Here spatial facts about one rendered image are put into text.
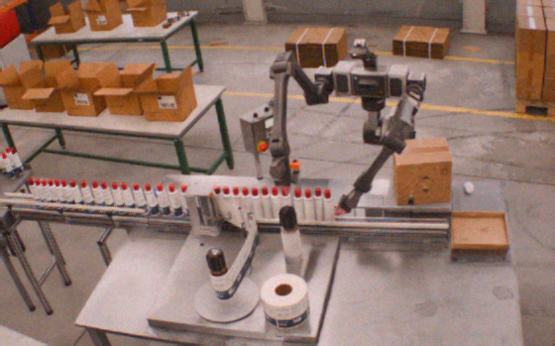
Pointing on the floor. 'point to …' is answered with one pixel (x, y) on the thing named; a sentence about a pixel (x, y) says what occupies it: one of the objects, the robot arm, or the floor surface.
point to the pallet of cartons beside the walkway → (535, 53)
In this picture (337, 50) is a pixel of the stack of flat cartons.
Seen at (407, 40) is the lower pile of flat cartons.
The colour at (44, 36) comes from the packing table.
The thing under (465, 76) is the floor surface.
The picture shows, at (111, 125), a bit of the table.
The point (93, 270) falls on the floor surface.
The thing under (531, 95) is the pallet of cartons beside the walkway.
